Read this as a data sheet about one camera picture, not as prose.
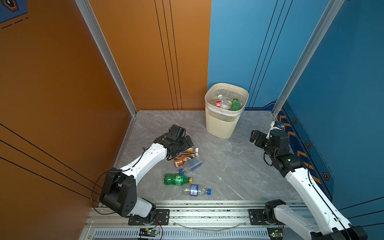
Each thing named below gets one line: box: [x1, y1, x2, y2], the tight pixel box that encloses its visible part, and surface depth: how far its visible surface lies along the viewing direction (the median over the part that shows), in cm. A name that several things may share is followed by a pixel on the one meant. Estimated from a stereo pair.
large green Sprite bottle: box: [164, 173, 194, 186], surface depth 84 cm
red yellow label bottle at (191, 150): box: [184, 146, 199, 154], surface depth 96 cm
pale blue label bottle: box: [179, 158, 202, 175], surface depth 89 cm
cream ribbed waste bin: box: [204, 83, 249, 139], surface depth 98 cm
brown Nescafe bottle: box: [174, 152, 199, 168], surface depth 90 cm
